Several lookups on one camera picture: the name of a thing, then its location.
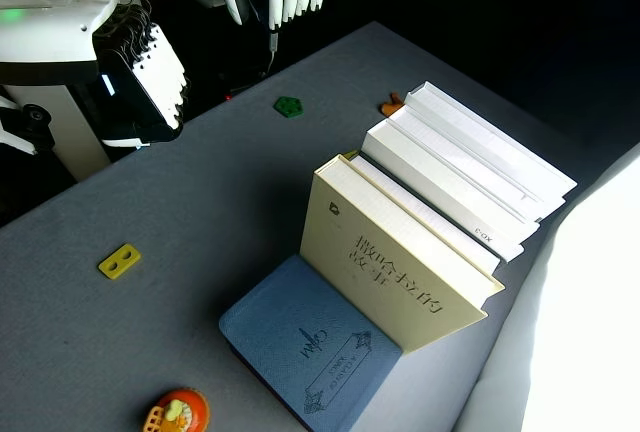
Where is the white book large dark letter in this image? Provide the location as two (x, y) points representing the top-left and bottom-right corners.
(403, 80), (579, 203)

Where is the cream hardcover book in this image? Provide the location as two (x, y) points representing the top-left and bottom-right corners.
(298, 153), (506, 355)

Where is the blue notebook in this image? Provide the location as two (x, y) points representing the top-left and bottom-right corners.
(218, 253), (405, 432)

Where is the green pentagon block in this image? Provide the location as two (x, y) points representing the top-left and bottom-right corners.
(273, 95), (305, 120)

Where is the small orange toy piece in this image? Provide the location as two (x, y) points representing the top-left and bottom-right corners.
(378, 92), (407, 117)

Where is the grey table cloth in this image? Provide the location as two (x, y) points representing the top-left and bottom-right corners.
(0, 20), (640, 432)

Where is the yellow two-hole block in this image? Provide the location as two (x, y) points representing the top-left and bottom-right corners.
(97, 243), (142, 281)

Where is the orange toy cake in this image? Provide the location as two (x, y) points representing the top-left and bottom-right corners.
(142, 387), (211, 432)

